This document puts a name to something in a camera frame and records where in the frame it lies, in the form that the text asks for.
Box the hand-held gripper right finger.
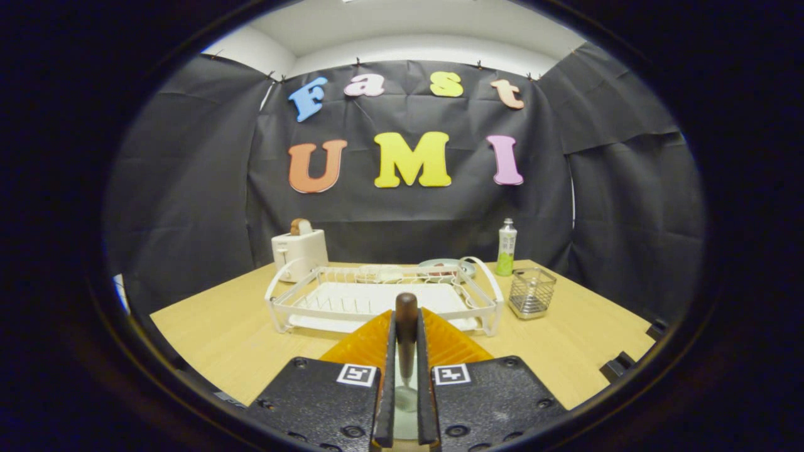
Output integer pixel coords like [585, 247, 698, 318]
[416, 308, 569, 452]

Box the small white dish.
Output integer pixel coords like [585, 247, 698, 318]
[357, 264, 406, 283]

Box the white drip tray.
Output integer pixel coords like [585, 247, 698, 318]
[289, 281, 479, 333]

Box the wooden handled metal spoon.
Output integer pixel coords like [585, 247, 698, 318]
[394, 292, 420, 414]

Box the grey plate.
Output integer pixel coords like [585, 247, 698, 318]
[417, 258, 476, 280]

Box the black backdrop cloth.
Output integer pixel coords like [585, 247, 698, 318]
[104, 43, 707, 327]

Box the metal wire basket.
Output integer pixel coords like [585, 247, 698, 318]
[508, 267, 558, 321]

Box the white wire dish rack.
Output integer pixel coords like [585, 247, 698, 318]
[264, 256, 505, 338]

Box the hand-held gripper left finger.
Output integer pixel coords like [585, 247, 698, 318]
[245, 308, 398, 452]

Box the green drink bottle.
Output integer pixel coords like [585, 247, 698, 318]
[495, 218, 518, 277]

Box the white toaster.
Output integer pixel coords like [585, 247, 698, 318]
[271, 229, 329, 283]

